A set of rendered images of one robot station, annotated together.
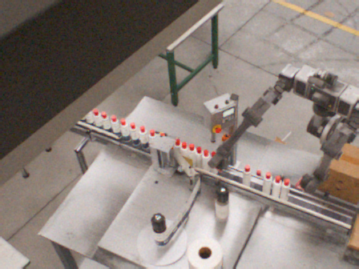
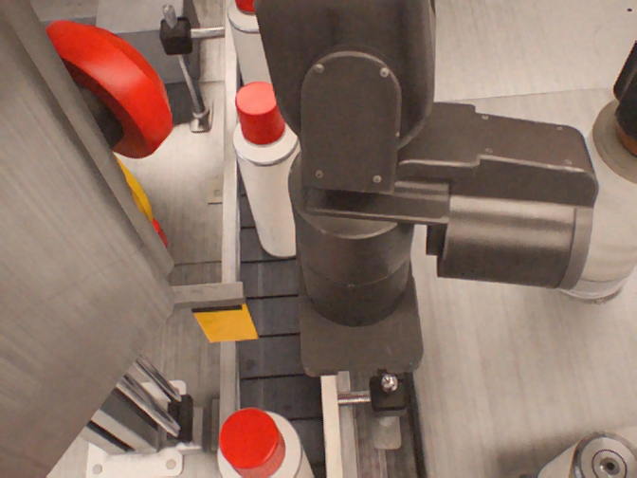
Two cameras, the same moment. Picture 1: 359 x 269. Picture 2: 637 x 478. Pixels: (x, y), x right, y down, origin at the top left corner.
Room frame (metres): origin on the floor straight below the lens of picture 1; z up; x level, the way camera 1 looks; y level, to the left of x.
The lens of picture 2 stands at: (1.94, 0.13, 1.45)
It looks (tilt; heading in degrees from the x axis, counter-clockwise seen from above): 61 degrees down; 248
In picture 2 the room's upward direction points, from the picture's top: 7 degrees counter-clockwise
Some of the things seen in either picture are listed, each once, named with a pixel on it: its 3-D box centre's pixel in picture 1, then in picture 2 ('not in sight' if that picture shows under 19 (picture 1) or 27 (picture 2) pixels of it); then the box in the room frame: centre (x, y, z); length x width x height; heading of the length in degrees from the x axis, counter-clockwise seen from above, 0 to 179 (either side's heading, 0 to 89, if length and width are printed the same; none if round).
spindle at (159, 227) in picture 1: (159, 230); not in sight; (1.43, 0.34, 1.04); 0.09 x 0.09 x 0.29
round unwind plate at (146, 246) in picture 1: (162, 242); not in sight; (1.43, 0.34, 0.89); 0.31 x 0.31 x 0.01
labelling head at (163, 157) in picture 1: (164, 154); not in sight; (2.00, 0.36, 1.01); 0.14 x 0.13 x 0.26; 65
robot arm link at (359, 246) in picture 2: not in sight; (367, 209); (1.86, 0.00, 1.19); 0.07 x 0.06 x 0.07; 144
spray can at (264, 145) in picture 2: (247, 176); (273, 177); (1.85, -0.17, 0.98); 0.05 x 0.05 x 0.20
